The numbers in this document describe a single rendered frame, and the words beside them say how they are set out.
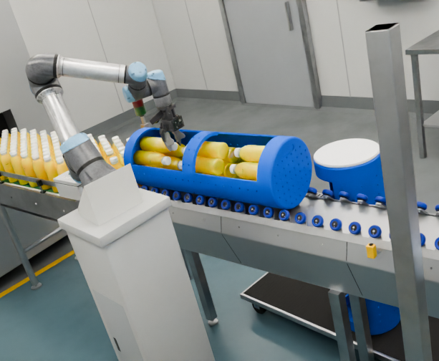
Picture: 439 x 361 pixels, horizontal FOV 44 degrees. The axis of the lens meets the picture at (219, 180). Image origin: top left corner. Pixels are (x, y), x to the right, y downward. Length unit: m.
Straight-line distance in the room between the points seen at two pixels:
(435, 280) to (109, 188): 1.14
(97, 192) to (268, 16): 4.57
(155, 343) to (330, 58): 4.30
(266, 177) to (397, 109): 0.77
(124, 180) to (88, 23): 5.39
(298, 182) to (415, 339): 0.76
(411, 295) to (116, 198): 1.05
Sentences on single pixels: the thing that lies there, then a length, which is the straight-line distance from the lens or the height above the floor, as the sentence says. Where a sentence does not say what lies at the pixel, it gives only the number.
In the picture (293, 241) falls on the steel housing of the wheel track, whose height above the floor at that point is 0.87.
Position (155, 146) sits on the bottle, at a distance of 2.55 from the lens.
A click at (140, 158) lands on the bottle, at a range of 2.59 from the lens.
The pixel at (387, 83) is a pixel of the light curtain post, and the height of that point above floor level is 1.57.
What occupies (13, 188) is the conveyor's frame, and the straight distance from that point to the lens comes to 3.58.
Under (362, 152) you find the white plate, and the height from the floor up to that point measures 1.04.
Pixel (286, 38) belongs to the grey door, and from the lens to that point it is 6.18.
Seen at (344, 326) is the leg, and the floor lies 0.47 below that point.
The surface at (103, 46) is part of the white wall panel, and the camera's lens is 7.38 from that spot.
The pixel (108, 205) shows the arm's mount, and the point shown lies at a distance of 2.00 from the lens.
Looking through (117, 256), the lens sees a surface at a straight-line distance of 1.99.
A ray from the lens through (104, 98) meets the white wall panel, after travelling 7.38.
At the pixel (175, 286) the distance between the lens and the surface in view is 2.19.
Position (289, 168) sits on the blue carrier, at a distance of 2.10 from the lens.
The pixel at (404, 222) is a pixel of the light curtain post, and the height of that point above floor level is 1.19.
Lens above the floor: 1.97
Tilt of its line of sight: 24 degrees down
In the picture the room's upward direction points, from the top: 15 degrees counter-clockwise
